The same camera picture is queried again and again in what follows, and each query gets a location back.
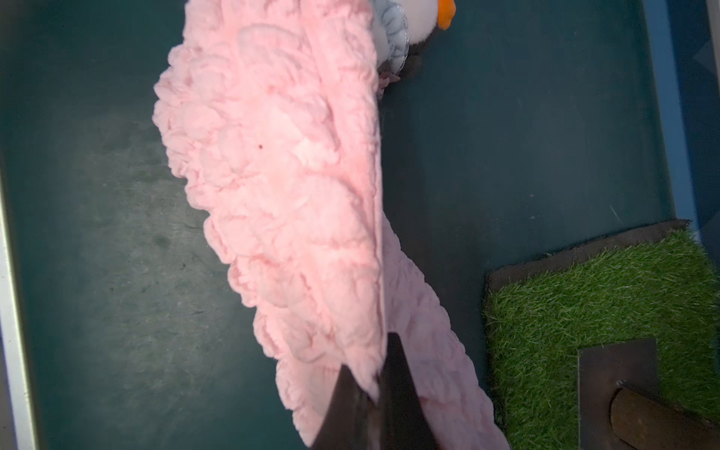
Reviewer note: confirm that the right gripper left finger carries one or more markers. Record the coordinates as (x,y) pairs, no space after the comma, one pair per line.
(346,423)

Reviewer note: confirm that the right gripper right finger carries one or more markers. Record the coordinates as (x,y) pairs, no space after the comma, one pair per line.
(403,424)

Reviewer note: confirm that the pink fluffy knitted bag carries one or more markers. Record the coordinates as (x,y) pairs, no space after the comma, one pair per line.
(269,111)

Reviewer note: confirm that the white orange duck plush charm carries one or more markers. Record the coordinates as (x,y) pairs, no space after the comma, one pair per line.
(400,29)

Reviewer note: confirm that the green artificial grass mat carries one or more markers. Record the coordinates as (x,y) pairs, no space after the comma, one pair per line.
(653,282)

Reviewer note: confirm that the dark tree base plate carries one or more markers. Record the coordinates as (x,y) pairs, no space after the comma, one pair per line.
(620,406)

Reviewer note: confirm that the aluminium cage frame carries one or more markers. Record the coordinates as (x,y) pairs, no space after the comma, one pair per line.
(20,392)

